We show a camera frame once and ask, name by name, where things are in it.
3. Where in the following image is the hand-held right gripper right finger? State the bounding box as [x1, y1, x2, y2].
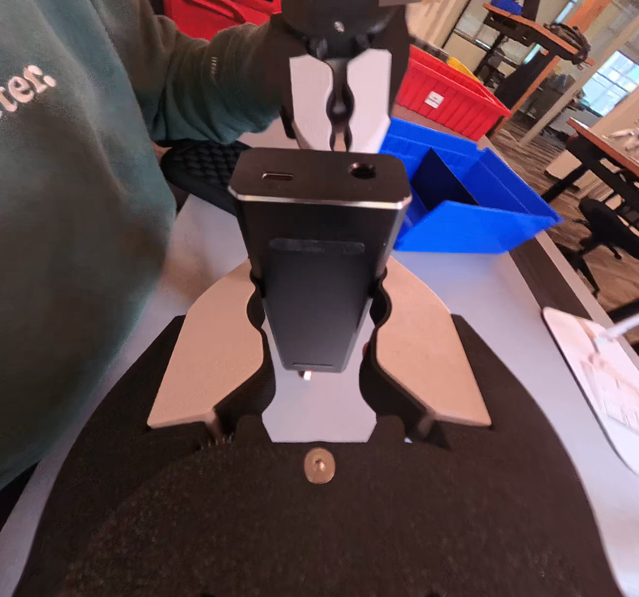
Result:
[359, 257, 492, 445]

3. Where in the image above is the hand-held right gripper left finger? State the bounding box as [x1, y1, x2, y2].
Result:
[147, 260, 276, 445]

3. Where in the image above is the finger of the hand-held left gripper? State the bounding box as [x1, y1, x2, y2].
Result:
[344, 48, 393, 154]
[290, 56, 334, 152]

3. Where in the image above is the large black USB hub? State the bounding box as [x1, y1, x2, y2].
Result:
[228, 148, 412, 373]

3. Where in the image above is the blue plastic bin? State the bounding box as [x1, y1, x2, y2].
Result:
[379, 118, 562, 254]

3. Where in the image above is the person's left forearm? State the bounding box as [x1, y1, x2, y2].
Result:
[132, 8, 295, 145]

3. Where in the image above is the red plastic bin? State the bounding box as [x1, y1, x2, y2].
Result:
[397, 46, 511, 141]

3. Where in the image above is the black divider of blue bin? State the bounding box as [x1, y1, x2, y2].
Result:
[409, 162, 477, 209]

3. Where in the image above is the black backpack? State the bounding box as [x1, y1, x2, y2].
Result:
[544, 22, 592, 59]

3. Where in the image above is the person's green sweatshirt torso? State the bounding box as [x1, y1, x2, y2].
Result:
[0, 0, 176, 488]

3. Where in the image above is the black office chair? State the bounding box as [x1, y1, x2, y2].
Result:
[574, 199, 639, 298]

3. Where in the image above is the wooden side table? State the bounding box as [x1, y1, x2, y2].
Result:
[541, 118, 639, 204]

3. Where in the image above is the window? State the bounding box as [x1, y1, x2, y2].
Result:
[581, 51, 639, 116]

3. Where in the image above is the red handled crate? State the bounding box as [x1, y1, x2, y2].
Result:
[161, 0, 282, 41]

